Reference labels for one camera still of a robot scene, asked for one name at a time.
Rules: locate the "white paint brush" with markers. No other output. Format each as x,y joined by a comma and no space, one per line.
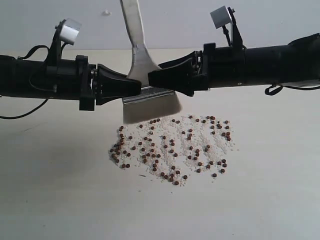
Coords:
152,102

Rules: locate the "small white wall plug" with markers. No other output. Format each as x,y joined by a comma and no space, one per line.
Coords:
106,13

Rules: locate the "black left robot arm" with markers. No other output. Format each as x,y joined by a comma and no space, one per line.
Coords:
39,80

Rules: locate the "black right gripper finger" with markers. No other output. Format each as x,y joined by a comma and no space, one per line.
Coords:
177,61
178,78

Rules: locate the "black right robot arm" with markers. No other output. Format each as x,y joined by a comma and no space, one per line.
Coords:
294,66

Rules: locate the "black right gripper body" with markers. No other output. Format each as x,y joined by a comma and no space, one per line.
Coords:
202,80

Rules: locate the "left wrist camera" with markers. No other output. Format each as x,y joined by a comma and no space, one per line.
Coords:
66,33

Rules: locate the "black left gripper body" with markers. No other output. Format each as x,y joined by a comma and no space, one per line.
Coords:
86,73

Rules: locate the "pile of rice and beans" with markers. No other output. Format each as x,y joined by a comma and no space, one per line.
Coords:
174,148

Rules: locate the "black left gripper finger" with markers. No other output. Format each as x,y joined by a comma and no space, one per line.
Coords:
110,87
105,74

